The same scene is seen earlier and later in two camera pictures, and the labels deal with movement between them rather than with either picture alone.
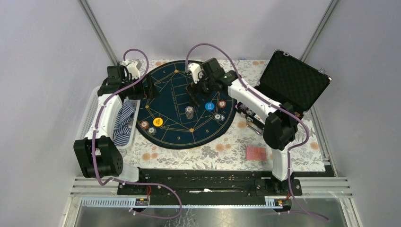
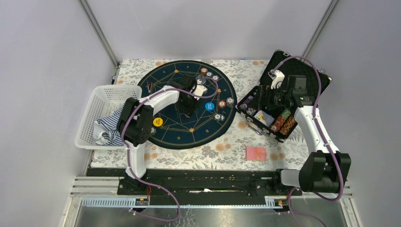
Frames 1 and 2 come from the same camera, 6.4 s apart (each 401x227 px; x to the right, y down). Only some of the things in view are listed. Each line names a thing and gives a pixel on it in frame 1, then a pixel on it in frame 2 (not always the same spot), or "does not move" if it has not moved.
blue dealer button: [209, 106] does not move
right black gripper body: [204, 86] → [274, 97]
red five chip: [222, 104] does not move
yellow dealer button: [157, 121] does not move
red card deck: [256, 153] does not move
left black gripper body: [138, 91] → [187, 105]
